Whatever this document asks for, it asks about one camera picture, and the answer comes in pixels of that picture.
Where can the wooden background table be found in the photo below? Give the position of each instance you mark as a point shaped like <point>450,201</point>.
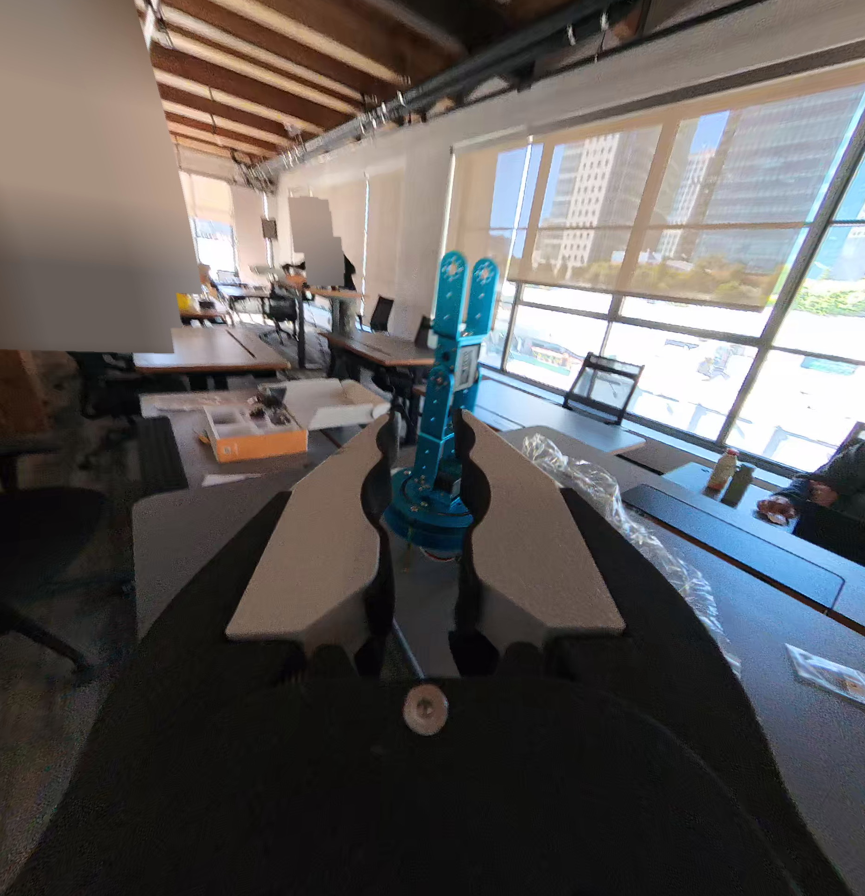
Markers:
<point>376,346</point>
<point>208,353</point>

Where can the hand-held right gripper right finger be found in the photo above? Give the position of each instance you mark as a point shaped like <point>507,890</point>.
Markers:
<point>544,560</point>

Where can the crumpled clear plastic wrap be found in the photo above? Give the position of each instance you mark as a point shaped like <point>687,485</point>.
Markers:
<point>586,476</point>

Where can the lone clear parts bag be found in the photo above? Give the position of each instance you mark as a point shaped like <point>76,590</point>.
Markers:
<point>824,672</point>

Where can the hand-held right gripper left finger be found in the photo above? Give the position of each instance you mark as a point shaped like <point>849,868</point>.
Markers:
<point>313,560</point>

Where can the orange cardboard box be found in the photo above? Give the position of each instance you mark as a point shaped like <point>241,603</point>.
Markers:
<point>264,444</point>

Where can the white paper strip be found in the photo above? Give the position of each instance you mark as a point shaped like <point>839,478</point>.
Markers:
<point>229,479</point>

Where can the dark desk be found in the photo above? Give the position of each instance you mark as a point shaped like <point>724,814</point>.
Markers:
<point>194,532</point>

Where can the blue toy robot arm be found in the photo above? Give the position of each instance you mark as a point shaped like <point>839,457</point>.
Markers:
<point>450,336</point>

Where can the neighbouring desk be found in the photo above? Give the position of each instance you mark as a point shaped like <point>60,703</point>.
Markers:
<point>684,479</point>

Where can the beige roller blind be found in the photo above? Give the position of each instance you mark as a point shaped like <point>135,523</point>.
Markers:
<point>684,210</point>

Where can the grey side table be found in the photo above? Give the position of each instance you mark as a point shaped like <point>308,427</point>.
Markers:
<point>572,437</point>

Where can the black frame chair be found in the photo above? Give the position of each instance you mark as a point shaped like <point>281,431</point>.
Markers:
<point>593,413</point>

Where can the black perforated panel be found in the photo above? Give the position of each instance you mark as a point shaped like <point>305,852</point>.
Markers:
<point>163,455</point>

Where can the black ceiling pipe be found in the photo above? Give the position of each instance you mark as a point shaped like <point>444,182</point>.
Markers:
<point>474,70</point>

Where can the black office chair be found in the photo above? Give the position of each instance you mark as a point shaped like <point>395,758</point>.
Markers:
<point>40,518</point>

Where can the white box lid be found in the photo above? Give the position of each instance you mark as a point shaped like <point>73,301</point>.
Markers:
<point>334,402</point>

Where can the white orange bottle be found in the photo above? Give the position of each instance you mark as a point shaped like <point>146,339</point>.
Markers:
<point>723,469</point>

